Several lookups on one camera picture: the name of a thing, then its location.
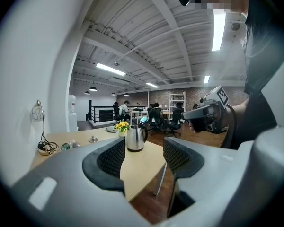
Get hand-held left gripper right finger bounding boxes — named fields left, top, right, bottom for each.
left=163, top=136, right=205, bottom=182

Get stainless steel teapot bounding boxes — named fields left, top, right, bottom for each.
left=126, top=124, right=149, bottom=153

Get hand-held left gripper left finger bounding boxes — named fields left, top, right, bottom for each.
left=82, top=137, right=126, bottom=196

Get white water dispenser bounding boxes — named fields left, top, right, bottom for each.
left=68, top=95, right=79, bottom=132

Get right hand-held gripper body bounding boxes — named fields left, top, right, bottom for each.
left=199, top=85, right=230, bottom=135

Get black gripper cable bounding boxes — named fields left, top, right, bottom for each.
left=220, top=104, right=238, bottom=148

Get tangled black cable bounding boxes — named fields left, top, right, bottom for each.
left=37, top=140, right=60, bottom=153

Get white office table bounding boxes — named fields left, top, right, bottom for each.
left=129, top=110, right=149, bottom=125

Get white open shelf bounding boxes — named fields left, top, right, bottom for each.
left=169, top=91, right=187, bottom=115

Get person's right forearm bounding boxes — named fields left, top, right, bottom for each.
left=229, top=97, right=250, bottom=127

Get yellow flowers in white pot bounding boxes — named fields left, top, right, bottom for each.
left=113, top=121, right=131, bottom=137

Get person's dark shirt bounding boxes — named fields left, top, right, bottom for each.
left=241, top=0, right=284, bottom=151

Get desk lamp with wire shade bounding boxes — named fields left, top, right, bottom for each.
left=30, top=99, right=55, bottom=156

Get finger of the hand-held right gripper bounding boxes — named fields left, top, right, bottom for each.
left=180, top=105, right=213, bottom=125

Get black metal railing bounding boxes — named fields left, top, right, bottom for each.
left=88, top=99, right=115, bottom=123

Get clear bottle with green label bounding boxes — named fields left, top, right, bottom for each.
left=59, top=139, right=76, bottom=151

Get white table leg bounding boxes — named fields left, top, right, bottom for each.
left=153, top=162, right=168, bottom=196

